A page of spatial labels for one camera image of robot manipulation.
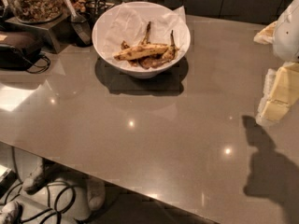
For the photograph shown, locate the glass jar of nuts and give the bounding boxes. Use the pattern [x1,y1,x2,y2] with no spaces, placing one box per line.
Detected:
[7,0,63,23]

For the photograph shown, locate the spotted yellow banana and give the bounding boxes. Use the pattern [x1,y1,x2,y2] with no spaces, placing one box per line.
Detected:
[113,44,169,61]

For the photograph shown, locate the black wire basket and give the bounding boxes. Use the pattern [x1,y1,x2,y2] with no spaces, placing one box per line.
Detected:
[85,0,113,24]

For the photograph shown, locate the dark metal tray stand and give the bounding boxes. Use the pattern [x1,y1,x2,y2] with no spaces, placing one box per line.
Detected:
[5,12,73,53]

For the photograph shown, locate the brown overripe banana bunch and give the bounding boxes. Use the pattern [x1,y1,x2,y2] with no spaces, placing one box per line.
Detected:
[137,21,178,69]

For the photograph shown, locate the white paper napkin liner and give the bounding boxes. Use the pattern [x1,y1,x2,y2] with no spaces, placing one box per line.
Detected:
[93,2,191,78]

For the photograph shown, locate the black appliance with cord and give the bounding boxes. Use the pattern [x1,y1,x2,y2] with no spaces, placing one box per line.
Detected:
[0,31,50,74]

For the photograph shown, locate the white robot base leg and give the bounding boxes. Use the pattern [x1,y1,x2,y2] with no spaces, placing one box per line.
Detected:
[0,157,107,224]

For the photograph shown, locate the white ceramic bowl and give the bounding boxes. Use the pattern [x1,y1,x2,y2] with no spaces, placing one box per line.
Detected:
[93,2,191,78]

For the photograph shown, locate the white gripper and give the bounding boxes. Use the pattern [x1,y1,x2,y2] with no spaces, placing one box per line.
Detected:
[253,0,299,126]

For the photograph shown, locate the black cables on floor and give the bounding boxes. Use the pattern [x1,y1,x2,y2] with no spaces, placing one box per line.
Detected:
[0,147,78,224]

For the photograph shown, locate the metal scoop with handle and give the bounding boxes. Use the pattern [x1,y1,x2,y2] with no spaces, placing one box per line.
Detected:
[64,0,92,45]

